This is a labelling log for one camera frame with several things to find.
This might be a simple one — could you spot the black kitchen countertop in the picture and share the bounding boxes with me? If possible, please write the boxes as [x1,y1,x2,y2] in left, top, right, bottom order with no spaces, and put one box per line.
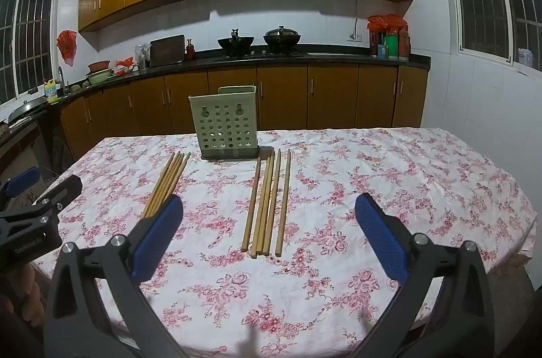
[0,47,432,139]

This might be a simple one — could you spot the person's left hand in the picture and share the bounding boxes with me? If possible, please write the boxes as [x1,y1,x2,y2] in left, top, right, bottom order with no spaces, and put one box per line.
[0,267,44,327]

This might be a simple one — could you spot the glass jar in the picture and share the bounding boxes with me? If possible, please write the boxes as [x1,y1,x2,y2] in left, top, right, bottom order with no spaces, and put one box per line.
[134,43,152,70]

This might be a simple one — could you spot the pink floral tablecloth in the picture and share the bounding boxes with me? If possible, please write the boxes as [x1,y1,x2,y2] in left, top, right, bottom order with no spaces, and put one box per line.
[32,127,538,358]

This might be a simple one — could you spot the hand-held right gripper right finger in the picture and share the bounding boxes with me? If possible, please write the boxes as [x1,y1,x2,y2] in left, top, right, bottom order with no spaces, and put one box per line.
[347,193,495,358]

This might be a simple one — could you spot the black wok with lid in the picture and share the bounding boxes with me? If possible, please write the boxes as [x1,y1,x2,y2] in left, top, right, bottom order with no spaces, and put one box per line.
[263,26,302,47]

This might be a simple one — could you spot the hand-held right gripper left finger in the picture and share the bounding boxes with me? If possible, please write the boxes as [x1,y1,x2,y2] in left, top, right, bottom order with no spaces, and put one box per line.
[43,194,189,358]

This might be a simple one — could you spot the black cable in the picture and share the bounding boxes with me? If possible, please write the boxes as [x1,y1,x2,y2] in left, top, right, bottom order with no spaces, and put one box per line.
[349,0,364,37]

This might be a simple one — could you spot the black wok with handle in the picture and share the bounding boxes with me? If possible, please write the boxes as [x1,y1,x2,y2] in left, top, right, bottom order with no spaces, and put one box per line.
[217,28,255,56]

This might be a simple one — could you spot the yellow detergent bottle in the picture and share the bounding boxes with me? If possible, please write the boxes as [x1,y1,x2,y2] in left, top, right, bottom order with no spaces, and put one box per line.
[43,79,59,105]

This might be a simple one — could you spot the steel pot lid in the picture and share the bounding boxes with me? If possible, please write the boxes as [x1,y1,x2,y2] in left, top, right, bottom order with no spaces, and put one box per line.
[7,98,47,124]

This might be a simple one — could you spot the dark cutting board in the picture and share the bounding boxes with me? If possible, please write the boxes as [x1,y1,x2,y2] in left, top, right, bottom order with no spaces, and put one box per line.
[149,35,186,67]

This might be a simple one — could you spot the hanging red plastic bag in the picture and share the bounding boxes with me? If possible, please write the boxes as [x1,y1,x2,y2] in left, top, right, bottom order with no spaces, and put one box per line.
[57,29,79,66]

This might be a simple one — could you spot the wooden lower cabinets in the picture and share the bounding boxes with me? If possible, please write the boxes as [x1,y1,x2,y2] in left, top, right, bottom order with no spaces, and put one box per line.
[59,64,429,160]

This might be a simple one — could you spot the green perforated utensil holder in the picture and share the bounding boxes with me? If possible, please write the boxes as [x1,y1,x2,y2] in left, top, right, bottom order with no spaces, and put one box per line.
[188,86,260,161]

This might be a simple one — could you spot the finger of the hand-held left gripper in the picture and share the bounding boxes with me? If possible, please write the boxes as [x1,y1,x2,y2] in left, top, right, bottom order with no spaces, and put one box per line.
[0,167,41,201]
[37,174,84,224]

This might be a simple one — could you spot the barred window beside sink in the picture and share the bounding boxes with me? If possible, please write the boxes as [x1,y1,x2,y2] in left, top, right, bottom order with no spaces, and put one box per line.
[0,0,58,107]

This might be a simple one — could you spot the gas stove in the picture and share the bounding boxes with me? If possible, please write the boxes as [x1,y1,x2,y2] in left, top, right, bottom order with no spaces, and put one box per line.
[212,49,306,61]

